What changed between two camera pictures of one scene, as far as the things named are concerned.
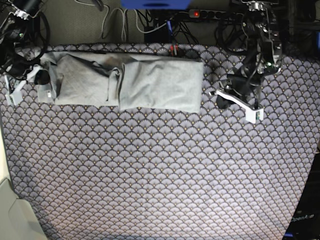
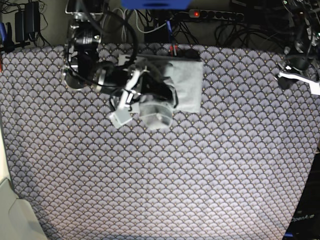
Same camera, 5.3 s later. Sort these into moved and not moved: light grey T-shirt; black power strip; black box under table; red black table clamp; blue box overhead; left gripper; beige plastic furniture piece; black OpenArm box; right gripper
Moved: light grey T-shirt; left gripper; right gripper
Not moved: red black table clamp; beige plastic furniture piece; black OpenArm box; black power strip; blue box overhead; black box under table
